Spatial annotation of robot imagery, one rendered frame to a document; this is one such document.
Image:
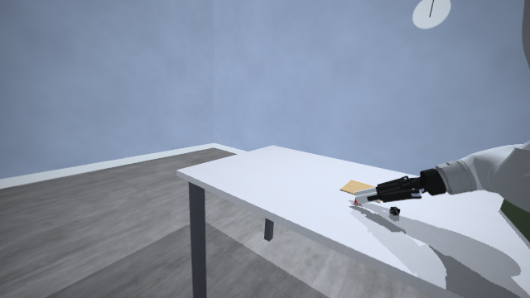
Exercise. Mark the black die with white pips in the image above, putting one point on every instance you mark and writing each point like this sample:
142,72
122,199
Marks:
394,211

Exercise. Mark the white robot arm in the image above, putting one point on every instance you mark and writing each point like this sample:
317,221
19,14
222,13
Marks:
491,169

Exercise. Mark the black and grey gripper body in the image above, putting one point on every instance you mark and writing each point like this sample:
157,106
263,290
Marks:
430,180

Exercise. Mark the tan flat mat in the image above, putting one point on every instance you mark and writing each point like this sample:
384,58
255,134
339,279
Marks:
353,186

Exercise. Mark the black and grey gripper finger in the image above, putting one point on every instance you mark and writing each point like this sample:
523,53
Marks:
386,185
394,194

